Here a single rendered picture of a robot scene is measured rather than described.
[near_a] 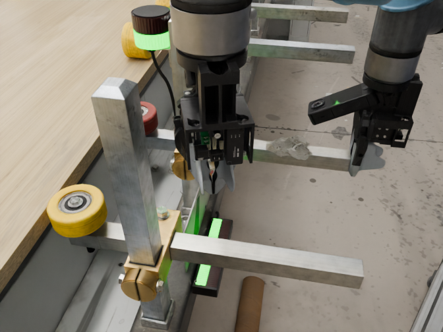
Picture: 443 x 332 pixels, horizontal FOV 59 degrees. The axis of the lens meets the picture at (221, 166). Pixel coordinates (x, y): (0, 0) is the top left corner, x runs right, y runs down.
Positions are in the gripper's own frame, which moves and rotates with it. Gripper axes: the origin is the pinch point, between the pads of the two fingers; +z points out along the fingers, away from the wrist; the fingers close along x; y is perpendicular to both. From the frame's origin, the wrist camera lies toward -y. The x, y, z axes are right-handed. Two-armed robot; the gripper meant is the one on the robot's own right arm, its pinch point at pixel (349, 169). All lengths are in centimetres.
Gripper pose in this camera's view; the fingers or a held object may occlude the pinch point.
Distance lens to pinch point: 79.3
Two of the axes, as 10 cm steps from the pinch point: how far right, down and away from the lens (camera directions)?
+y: 9.8, 1.1, -1.5
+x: 1.9, -6.3, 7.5
